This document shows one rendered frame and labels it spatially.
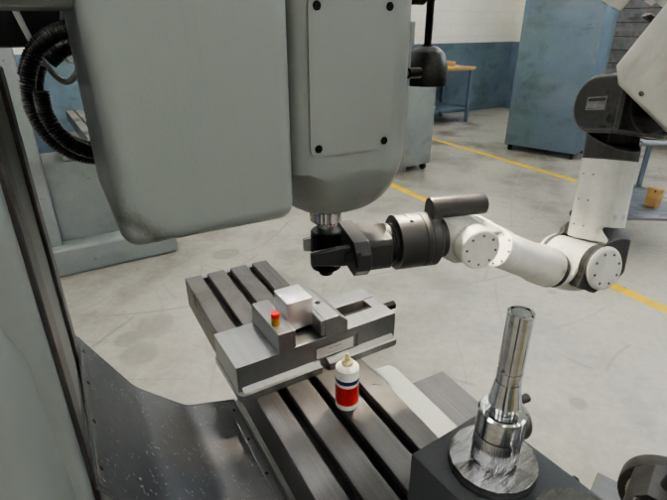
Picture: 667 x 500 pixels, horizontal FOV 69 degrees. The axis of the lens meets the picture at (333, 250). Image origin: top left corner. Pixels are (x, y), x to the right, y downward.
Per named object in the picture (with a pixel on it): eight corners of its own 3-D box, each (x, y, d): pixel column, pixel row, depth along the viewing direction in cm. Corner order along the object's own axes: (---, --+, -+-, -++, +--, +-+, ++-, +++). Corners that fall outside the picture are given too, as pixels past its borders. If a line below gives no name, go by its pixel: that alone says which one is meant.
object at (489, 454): (498, 483, 48) (507, 441, 46) (461, 452, 51) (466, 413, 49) (526, 459, 51) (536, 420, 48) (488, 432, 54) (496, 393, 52)
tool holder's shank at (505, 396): (506, 425, 46) (526, 326, 41) (479, 406, 49) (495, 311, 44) (526, 411, 48) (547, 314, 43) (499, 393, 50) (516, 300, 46)
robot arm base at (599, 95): (639, 157, 92) (636, 98, 93) (708, 134, 79) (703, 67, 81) (573, 149, 88) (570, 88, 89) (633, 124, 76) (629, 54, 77)
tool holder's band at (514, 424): (507, 441, 46) (508, 434, 45) (466, 413, 49) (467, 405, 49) (536, 420, 48) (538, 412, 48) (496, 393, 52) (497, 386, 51)
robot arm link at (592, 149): (621, 163, 94) (637, 88, 91) (663, 165, 85) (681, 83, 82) (571, 157, 91) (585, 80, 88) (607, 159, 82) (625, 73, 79)
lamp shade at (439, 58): (450, 82, 84) (454, 44, 82) (441, 87, 78) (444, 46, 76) (410, 80, 87) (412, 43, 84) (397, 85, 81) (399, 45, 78)
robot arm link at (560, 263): (483, 265, 89) (558, 292, 96) (522, 280, 80) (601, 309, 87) (505, 210, 88) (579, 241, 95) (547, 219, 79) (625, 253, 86)
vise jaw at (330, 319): (317, 301, 104) (317, 285, 103) (347, 329, 95) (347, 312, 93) (292, 309, 102) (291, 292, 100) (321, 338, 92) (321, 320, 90)
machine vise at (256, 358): (359, 311, 114) (360, 269, 109) (398, 343, 102) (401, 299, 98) (213, 358, 98) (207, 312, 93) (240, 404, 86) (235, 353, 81)
